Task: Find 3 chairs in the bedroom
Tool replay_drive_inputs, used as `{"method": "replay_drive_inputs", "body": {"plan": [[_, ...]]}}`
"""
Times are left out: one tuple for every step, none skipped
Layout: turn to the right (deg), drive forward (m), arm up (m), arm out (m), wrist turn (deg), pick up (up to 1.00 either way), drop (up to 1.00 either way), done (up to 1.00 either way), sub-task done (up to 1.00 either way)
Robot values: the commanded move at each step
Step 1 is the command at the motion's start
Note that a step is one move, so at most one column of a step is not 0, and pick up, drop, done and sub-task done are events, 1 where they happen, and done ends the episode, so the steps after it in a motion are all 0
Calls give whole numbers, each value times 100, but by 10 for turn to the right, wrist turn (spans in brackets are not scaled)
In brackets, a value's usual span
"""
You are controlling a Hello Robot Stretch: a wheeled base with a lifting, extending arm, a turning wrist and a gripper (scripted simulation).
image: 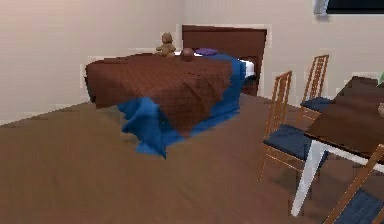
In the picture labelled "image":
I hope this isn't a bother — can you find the bed with brown blue covers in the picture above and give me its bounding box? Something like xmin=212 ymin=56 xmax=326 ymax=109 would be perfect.
xmin=84 ymin=24 xmax=268 ymax=160

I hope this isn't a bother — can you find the brown teddy bear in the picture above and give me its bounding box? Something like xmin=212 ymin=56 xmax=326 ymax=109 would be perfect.
xmin=153 ymin=31 xmax=177 ymax=58

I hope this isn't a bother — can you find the purple pillow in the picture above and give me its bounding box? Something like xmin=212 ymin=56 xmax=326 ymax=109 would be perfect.
xmin=194 ymin=47 xmax=219 ymax=57

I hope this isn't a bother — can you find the brown ball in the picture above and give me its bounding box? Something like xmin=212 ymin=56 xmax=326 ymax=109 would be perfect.
xmin=180 ymin=47 xmax=195 ymax=63

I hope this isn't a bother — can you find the brown table with white legs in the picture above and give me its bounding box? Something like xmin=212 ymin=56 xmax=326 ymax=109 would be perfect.
xmin=290 ymin=75 xmax=384 ymax=218

